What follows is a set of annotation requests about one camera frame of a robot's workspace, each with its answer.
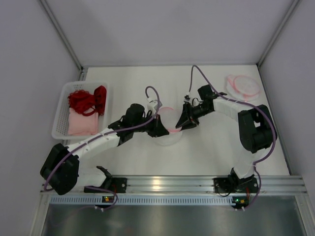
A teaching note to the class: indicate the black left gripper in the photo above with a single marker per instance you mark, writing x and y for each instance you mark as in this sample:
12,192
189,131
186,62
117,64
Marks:
152,128

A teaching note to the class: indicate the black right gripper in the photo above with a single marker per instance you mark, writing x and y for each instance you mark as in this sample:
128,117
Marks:
189,116

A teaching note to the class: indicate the pink-trimmed mesh laundry bag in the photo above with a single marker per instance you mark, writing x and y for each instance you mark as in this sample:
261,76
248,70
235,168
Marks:
169,118

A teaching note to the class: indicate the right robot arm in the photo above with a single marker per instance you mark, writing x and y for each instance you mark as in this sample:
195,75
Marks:
256,130

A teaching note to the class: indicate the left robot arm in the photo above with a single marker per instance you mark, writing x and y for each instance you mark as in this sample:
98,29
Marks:
61,169

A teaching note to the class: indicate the pink garment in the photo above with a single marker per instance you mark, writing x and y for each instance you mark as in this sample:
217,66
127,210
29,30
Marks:
80,125

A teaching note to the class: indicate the red lace garment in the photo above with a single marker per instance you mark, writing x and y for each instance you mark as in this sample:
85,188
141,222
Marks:
86,104

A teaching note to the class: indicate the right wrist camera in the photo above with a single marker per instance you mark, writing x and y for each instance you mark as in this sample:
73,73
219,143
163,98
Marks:
187,98

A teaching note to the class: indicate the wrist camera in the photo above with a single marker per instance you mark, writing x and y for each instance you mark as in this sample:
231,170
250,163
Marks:
187,98
153,105

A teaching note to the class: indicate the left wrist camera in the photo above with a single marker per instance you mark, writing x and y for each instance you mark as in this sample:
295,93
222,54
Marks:
153,105

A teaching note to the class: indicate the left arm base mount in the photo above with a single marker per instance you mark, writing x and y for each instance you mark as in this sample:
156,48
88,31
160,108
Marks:
114,184

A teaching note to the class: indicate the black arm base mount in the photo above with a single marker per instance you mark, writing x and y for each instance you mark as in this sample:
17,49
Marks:
227,185

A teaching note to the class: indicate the aluminium rail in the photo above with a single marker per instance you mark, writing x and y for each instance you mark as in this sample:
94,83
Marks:
268,185

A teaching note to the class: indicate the perforated cable tray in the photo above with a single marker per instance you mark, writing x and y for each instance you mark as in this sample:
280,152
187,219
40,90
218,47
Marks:
147,200

